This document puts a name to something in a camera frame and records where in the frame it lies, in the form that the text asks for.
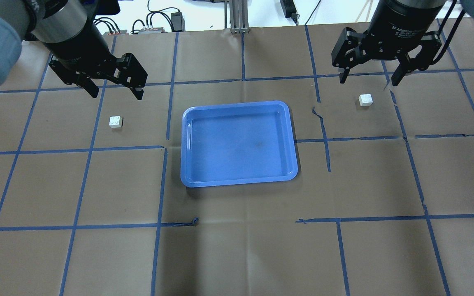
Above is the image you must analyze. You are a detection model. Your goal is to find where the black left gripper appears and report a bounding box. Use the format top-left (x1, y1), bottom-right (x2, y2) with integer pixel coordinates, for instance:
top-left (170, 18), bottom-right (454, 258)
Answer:
top-left (46, 18), bottom-right (147, 100)

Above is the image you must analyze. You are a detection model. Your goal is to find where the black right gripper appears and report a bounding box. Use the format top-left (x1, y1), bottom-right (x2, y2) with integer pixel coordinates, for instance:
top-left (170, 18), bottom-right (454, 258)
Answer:
top-left (331, 0), bottom-right (443, 87)

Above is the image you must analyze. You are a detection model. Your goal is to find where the white block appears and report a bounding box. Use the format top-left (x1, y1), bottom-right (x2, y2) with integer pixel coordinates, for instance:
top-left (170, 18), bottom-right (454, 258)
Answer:
top-left (358, 94), bottom-right (374, 107)
top-left (109, 116), bottom-right (123, 129)

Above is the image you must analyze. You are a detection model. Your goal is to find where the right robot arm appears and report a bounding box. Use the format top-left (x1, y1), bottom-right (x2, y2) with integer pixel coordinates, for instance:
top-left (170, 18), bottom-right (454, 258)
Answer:
top-left (331, 0), bottom-right (474, 86)

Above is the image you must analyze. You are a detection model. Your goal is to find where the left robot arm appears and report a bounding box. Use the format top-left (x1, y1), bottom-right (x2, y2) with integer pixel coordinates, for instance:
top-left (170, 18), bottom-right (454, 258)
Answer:
top-left (0, 0), bottom-right (147, 100)

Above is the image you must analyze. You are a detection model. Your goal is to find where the blue plastic tray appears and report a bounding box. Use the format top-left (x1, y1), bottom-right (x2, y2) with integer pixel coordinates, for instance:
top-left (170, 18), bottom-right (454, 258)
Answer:
top-left (180, 100), bottom-right (299, 188)

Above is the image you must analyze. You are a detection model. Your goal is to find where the black power adapter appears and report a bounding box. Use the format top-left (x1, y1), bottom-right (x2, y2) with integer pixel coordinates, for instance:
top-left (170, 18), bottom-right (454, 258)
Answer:
top-left (170, 12), bottom-right (186, 32)

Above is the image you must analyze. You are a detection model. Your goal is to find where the black power brick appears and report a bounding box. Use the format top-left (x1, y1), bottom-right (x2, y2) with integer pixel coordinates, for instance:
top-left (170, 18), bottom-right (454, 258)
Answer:
top-left (279, 0), bottom-right (298, 19)

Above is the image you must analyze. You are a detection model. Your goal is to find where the brown paper table cover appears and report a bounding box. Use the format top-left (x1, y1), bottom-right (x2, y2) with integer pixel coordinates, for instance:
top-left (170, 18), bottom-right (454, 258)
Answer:
top-left (0, 18), bottom-right (474, 296)

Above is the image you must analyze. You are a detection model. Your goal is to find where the aluminium frame post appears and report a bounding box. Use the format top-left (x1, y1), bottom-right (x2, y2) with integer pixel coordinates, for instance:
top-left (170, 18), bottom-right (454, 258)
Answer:
top-left (227, 0), bottom-right (250, 34)

